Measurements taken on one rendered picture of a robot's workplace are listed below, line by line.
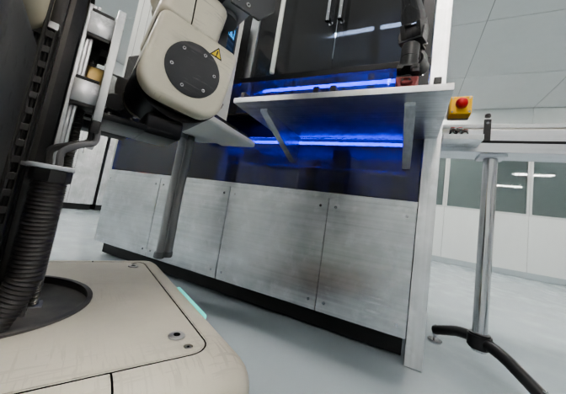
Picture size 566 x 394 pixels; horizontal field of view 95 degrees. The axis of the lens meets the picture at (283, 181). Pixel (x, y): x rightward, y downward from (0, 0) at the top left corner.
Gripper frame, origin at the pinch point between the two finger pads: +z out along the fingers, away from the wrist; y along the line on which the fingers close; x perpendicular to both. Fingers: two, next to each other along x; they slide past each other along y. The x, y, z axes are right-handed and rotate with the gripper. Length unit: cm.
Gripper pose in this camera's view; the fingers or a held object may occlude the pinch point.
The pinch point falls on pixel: (404, 98)
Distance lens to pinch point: 96.5
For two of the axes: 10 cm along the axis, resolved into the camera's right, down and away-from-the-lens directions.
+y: 4.0, 2.6, 8.8
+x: -9.0, -1.0, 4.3
